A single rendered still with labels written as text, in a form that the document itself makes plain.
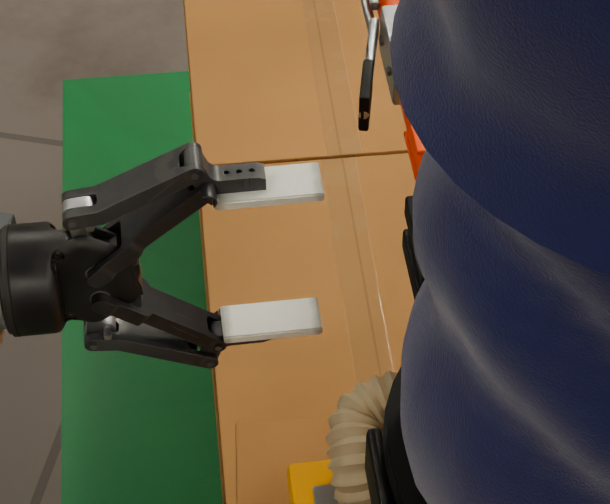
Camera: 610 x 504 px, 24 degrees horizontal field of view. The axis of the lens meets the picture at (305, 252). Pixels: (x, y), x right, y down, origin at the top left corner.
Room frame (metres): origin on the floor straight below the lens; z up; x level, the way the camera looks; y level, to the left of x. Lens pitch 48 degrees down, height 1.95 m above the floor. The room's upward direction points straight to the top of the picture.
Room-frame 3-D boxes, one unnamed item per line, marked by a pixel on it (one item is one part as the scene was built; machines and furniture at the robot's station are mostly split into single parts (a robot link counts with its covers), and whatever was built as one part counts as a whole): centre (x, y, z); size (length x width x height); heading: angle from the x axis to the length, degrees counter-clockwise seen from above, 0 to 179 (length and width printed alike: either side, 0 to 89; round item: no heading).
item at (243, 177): (0.65, 0.05, 1.30); 0.05 x 0.01 x 0.03; 97
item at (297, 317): (0.65, 0.02, 1.15); 0.07 x 0.03 x 0.01; 97
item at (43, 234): (0.64, 0.16, 1.22); 0.09 x 0.07 x 0.08; 97
